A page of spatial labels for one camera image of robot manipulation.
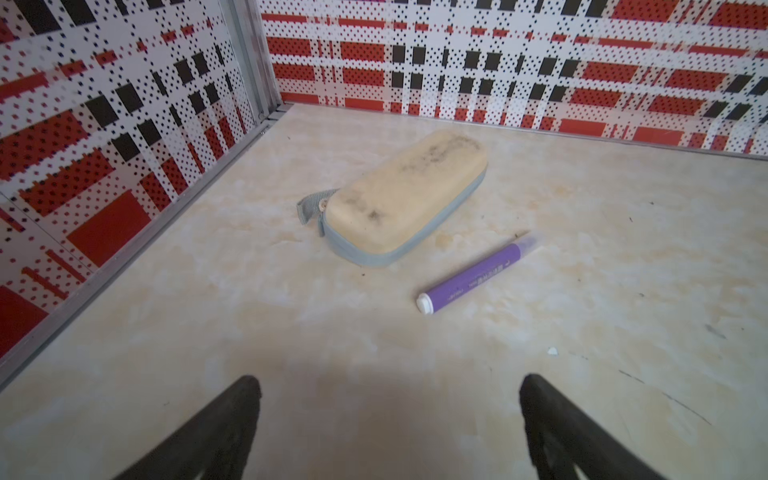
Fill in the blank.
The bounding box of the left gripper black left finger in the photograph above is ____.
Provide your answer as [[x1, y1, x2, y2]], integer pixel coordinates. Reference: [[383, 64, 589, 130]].
[[117, 375, 261, 479]]

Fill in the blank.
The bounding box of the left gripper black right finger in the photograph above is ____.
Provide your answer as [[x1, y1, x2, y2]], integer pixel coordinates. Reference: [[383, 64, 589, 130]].
[[519, 374, 662, 479]]

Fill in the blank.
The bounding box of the purple marker pen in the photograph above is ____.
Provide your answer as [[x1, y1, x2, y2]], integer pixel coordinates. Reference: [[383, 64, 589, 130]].
[[415, 232, 542, 315]]

